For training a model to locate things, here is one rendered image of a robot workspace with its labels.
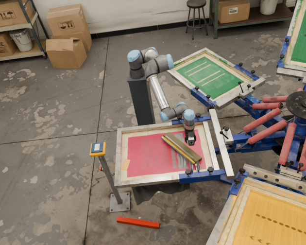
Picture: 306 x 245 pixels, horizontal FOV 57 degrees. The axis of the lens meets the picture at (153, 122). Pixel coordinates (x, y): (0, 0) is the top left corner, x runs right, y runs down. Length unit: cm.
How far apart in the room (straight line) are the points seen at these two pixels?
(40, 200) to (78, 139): 93
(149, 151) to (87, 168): 142
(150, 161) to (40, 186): 178
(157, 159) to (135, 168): 19
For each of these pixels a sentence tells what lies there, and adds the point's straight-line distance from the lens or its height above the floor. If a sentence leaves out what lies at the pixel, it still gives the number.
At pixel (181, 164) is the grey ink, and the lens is 222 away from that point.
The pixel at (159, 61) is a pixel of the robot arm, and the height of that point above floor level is 156.
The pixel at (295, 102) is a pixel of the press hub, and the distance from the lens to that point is 227.
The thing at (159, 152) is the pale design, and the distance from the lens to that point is 231.
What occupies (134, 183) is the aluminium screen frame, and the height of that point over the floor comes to 99.
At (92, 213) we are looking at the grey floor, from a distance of 327.
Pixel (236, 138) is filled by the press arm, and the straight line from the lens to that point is 229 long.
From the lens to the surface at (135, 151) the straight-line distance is 235.
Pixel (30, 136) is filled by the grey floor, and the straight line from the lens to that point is 433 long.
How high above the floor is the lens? 278
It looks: 46 degrees down
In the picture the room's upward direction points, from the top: 10 degrees counter-clockwise
